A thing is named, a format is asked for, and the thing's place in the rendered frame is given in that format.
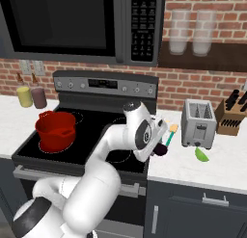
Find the wooden knife block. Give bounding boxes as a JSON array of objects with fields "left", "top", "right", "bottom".
[{"left": 214, "top": 98, "right": 247, "bottom": 137}]

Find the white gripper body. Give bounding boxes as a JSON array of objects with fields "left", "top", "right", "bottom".
[{"left": 134, "top": 123, "right": 170, "bottom": 163}]

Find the dark grey cupboard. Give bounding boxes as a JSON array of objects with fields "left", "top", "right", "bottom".
[{"left": 0, "top": 157, "right": 28, "bottom": 219}]

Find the black knife handle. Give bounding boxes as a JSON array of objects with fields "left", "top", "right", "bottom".
[
  {"left": 237, "top": 91, "right": 247, "bottom": 113},
  {"left": 224, "top": 89, "right": 241, "bottom": 112}
]

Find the dark grey cupboard door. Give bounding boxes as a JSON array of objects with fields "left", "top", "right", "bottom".
[{"left": 144, "top": 179, "right": 172, "bottom": 238}]

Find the teal handled spatula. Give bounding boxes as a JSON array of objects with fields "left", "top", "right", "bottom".
[{"left": 164, "top": 122, "right": 179, "bottom": 148}]

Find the steel cupboard door handle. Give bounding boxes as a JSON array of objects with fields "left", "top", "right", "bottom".
[{"left": 151, "top": 204, "right": 159, "bottom": 235}]

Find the dark purple eggplant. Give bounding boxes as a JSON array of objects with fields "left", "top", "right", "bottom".
[{"left": 152, "top": 143, "right": 169, "bottom": 158}]

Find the steel oven bottom drawer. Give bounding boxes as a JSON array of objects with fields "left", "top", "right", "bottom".
[{"left": 95, "top": 218, "right": 145, "bottom": 238}]

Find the black oven door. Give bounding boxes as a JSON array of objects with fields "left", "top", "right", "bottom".
[{"left": 18, "top": 178, "right": 147, "bottom": 227}]

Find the dark grey drawer front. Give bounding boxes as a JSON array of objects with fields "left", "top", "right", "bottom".
[{"left": 169, "top": 183, "right": 247, "bottom": 238}]

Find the yellow squeeze bottle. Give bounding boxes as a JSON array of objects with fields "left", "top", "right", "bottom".
[{"left": 15, "top": 71, "right": 34, "bottom": 109}]

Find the steel drawer handle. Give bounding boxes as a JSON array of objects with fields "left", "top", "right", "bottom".
[{"left": 201, "top": 192, "right": 231, "bottom": 208}]

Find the dark wooden wall shelf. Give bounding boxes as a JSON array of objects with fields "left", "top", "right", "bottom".
[{"left": 157, "top": 40, "right": 247, "bottom": 73}]

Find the green lemon wedge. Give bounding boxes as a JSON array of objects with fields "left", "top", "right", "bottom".
[{"left": 194, "top": 145, "right": 210, "bottom": 163}]

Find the grey wall outlet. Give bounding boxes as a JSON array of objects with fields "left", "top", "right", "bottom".
[
  {"left": 32, "top": 60, "right": 46, "bottom": 77},
  {"left": 18, "top": 59, "right": 33, "bottom": 76}
]

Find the clear glass jar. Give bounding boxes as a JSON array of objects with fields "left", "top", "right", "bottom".
[
  {"left": 191, "top": 9, "right": 217, "bottom": 58},
  {"left": 168, "top": 9, "right": 192, "bottom": 56}
]

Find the black and steel stove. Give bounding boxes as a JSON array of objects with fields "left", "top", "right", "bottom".
[{"left": 11, "top": 69, "right": 160, "bottom": 238}]

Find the steel oven door handle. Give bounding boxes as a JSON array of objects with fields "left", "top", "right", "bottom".
[{"left": 13, "top": 165, "right": 148, "bottom": 198}]

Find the silver toaster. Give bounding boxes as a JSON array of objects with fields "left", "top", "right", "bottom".
[{"left": 180, "top": 98, "right": 218, "bottom": 150}]

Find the red cooking pot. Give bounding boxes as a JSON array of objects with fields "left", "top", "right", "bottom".
[{"left": 35, "top": 110, "right": 77, "bottom": 154}]

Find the black and steel microwave oven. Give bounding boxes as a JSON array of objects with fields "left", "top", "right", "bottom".
[{"left": 0, "top": 0, "right": 166, "bottom": 68}]

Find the purple squeeze bottle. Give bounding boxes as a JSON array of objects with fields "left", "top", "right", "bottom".
[{"left": 30, "top": 72, "right": 48, "bottom": 110}]

